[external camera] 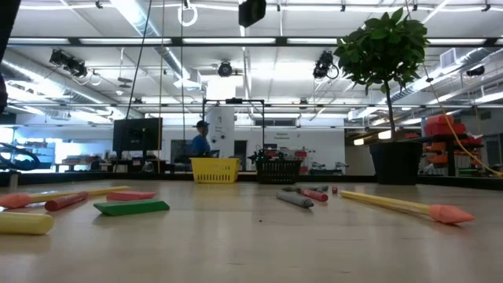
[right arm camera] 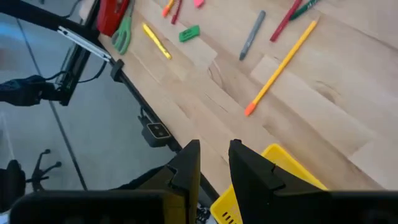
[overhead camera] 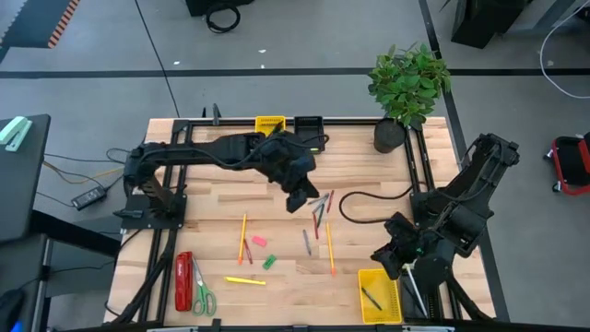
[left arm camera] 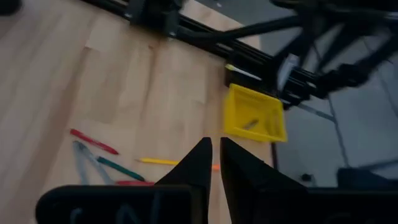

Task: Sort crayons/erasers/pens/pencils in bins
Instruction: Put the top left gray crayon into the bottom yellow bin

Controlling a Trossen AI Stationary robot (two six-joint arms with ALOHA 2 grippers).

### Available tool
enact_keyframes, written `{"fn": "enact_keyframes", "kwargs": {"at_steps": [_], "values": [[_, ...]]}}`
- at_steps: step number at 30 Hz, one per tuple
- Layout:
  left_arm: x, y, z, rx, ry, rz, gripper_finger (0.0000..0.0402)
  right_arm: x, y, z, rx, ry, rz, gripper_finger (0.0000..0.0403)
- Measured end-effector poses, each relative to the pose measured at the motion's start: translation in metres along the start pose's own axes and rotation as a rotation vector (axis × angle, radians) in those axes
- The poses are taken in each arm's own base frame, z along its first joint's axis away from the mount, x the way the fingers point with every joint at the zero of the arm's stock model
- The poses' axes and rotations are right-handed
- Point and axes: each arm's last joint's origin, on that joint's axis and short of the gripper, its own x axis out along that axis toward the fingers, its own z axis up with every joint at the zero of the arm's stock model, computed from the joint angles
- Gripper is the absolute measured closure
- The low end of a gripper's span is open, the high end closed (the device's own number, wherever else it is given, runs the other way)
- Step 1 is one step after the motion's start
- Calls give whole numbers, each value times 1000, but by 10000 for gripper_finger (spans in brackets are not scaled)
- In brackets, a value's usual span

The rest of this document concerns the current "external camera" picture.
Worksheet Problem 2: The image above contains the shelf with orange bins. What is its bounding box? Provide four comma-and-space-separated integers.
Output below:
404, 113, 486, 178

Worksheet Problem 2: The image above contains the white pillar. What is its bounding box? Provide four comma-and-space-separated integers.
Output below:
206, 106, 236, 158

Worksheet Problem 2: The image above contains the black plastic bin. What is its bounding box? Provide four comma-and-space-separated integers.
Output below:
255, 158, 303, 186

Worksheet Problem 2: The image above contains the yellow plastic bin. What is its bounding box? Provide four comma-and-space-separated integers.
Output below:
189, 156, 241, 185

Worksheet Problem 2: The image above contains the person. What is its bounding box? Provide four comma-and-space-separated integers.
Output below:
189, 119, 215, 159

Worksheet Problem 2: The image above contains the black monitor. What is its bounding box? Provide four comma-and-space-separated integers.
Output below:
112, 117, 163, 153

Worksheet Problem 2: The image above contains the pink eraser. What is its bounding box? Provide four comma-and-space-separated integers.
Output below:
105, 190, 157, 202

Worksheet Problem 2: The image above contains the green eraser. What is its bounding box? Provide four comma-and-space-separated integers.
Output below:
93, 198, 171, 217

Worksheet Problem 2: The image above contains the potted green plant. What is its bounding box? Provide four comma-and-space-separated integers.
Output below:
332, 6, 431, 186

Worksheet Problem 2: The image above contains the yellow pencil orange tip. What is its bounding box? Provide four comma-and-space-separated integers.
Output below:
0, 185, 131, 210
339, 189, 476, 226

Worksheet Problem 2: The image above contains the dark red crayon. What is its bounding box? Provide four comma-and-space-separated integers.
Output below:
43, 191, 90, 212

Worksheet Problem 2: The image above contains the yellow highlighter pen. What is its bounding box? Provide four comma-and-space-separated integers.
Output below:
0, 211, 55, 236

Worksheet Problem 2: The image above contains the black aluminium table frame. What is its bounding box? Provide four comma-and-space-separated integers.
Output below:
0, 171, 503, 186

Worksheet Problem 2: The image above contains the black ceiling camera box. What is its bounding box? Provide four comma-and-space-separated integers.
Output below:
237, 0, 267, 28

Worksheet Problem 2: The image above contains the white hanging ring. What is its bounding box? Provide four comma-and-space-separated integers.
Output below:
176, 2, 199, 28

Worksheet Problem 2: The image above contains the yellow hanging cable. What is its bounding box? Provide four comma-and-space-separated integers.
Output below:
420, 58, 503, 178

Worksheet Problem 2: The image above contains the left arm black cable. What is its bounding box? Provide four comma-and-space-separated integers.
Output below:
0, 141, 42, 172

